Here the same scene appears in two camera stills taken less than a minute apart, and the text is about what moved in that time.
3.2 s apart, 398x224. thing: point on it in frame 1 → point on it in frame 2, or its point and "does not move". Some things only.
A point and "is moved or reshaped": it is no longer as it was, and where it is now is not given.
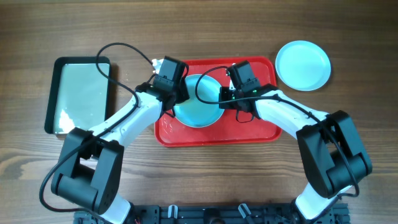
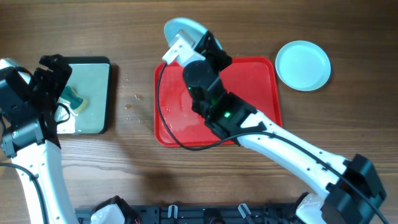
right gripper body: x=226 y=94 → x=216 y=61
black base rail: x=210 y=214 does not move
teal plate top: x=303 y=66 does not move
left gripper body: x=180 y=96 → x=51 y=86
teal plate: x=194 y=112 is moved or reshaped
